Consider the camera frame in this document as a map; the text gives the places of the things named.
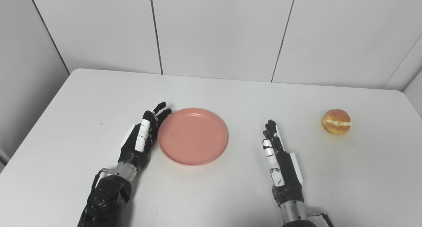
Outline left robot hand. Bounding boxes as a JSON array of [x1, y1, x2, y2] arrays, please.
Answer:
[[118, 101, 172, 171]]

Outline pink round plate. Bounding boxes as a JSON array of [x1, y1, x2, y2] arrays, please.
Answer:
[[157, 108, 228, 166]]

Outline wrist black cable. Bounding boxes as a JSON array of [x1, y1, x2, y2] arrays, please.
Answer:
[[89, 168, 114, 201], [306, 211, 334, 227]]

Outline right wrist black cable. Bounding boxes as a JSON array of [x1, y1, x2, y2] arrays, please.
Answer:
[[306, 211, 334, 227]]

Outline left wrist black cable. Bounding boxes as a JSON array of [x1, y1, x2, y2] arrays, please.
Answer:
[[89, 168, 114, 201]]

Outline cream puff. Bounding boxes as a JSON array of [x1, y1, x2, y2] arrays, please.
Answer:
[[321, 109, 352, 135]]

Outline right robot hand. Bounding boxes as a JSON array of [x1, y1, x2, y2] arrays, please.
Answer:
[[262, 119, 304, 208]]

